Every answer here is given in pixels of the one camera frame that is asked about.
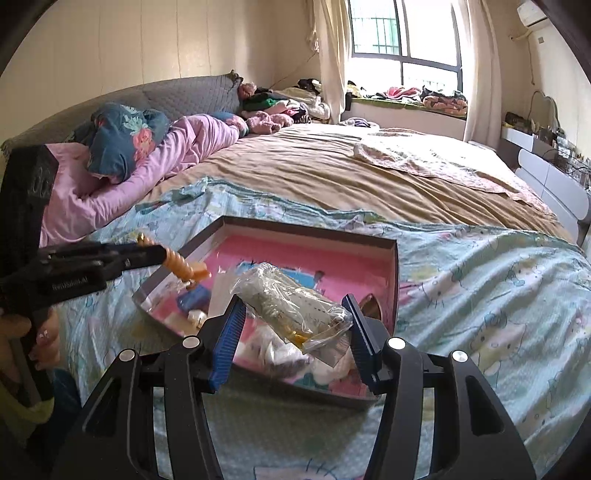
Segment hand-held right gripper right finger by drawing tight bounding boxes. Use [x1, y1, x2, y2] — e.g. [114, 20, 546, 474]
[341, 293, 539, 480]

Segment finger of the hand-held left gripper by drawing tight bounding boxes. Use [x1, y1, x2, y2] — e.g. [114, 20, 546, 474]
[39, 242, 168, 277]

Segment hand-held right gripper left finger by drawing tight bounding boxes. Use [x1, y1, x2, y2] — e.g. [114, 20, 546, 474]
[51, 294, 247, 480]

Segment clear bag with gold jewelry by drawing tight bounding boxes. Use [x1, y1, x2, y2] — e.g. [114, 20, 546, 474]
[231, 262, 356, 367]

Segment orange twisted hair clip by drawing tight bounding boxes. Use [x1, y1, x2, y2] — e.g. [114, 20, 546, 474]
[136, 233, 212, 283]

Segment cardboard box pink inside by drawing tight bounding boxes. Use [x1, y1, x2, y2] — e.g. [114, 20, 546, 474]
[131, 216, 400, 409]

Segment person's left hand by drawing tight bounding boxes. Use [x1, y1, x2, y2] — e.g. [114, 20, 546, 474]
[0, 307, 62, 385]

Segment brown hair clip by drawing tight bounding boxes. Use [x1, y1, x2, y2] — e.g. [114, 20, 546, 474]
[361, 295, 385, 320]

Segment small blue packet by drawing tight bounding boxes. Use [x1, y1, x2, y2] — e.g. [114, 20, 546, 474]
[178, 286, 208, 312]

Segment cartoon cat printed blanket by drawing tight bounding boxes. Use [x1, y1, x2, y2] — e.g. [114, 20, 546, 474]
[41, 178, 591, 480]

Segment person's blue pants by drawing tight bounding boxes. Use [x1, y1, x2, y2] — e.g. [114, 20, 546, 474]
[52, 368, 84, 418]

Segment blue floral pillow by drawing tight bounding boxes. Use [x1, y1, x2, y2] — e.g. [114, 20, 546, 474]
[88, 102, 171, 185]

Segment pink quilt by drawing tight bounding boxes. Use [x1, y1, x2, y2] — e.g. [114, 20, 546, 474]
[39, 113, 250, 247]

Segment grey quilted headboard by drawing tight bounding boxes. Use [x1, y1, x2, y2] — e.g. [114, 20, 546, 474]
[0, 71, 243, 158]

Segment tan bed sheet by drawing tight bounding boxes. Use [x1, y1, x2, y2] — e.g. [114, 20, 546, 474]
[143, 122, 578, 245]

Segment small floral blanket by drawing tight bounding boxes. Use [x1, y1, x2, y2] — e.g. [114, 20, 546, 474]
[353, 138, 522, 195]

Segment pink plush toy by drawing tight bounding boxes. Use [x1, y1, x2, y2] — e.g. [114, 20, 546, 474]
[245, 111, 294, 136]

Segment pile of clothes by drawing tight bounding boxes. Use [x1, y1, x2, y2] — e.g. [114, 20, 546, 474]
[238, 78, 331, 125]

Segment white grey dressing table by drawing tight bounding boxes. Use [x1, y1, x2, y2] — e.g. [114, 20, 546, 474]
[501, 124, 591, 236]

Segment clothes on window sill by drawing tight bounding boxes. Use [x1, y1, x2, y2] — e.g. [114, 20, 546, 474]
[346, 83, 469, 116]

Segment cream curtain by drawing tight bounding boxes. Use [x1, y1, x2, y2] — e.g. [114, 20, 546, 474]
[455, 0, 502, 144]
[311, 0, 354, 123]

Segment vanity mirror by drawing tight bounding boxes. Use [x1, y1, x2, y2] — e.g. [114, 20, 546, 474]
[529, 90, 561, 134]

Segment window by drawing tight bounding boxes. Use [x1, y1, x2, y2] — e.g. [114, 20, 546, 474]
[348, 0, 462, 88]

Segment white air conditioner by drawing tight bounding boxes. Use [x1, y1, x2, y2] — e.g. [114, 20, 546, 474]
[517, 0, 552, 31]

